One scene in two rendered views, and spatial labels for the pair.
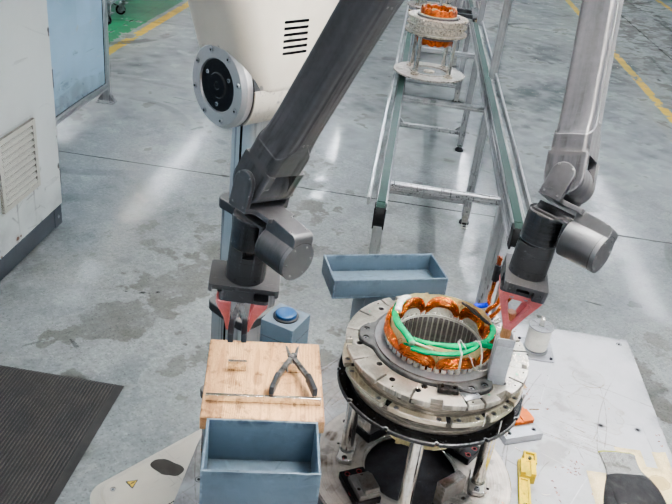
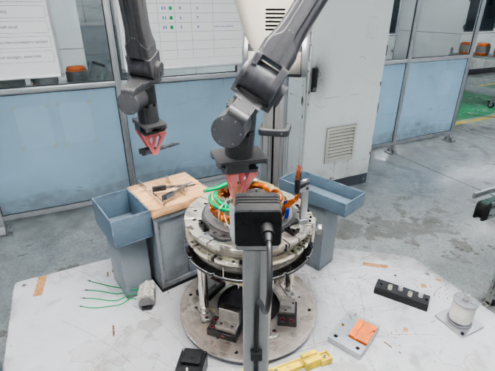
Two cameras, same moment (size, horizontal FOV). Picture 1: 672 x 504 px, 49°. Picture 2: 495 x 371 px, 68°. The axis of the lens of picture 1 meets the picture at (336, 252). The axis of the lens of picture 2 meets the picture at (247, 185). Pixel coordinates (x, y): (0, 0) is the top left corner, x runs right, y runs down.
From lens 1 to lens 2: 1.15 m
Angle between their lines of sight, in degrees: 53
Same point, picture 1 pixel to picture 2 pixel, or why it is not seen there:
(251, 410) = (142, 194)
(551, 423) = (386, 360)
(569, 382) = (454, 355)
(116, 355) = not seen: hidden behind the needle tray
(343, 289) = (283, 186)
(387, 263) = (334, 188)
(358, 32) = not seen: outside the picture
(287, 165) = (131, 50)
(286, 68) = not seen: hidden behind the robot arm
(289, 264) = (121, 103)
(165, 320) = (365, 238)
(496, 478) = (281, 344)
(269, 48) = (255, 24)
